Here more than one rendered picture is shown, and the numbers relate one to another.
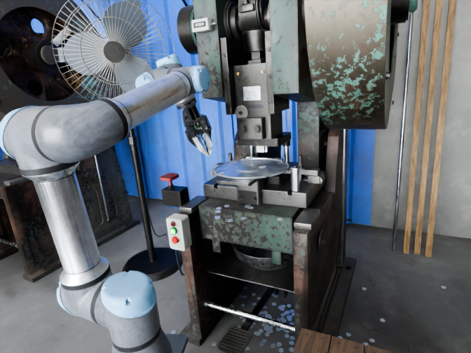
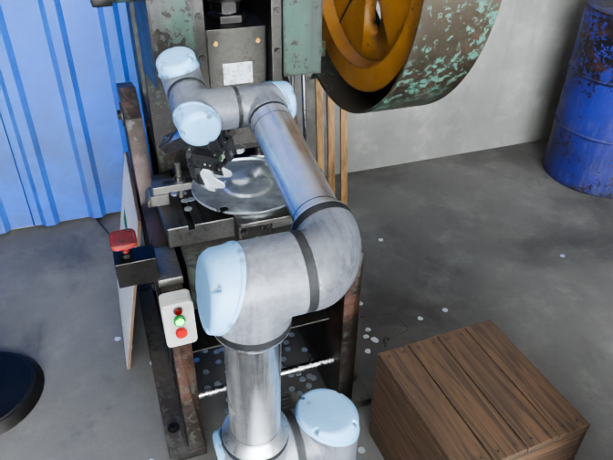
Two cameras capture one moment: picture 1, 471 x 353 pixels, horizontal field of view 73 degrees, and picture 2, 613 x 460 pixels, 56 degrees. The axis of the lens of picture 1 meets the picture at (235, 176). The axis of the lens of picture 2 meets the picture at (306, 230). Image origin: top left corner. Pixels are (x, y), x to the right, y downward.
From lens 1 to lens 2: 0.94 m
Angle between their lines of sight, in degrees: 47
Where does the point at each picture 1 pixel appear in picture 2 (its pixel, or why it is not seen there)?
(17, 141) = (275, 308)
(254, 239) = not seen: hidden behind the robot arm
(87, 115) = (355, 237)
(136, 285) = (337, 404)
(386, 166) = not seen: hidden behind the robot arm
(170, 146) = not seen: outside the picture
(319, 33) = (430, 35)
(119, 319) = (348, 447)
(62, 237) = (272, 403)
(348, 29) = (459, 32)
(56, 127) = (347, 269)
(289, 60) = (309, 28)
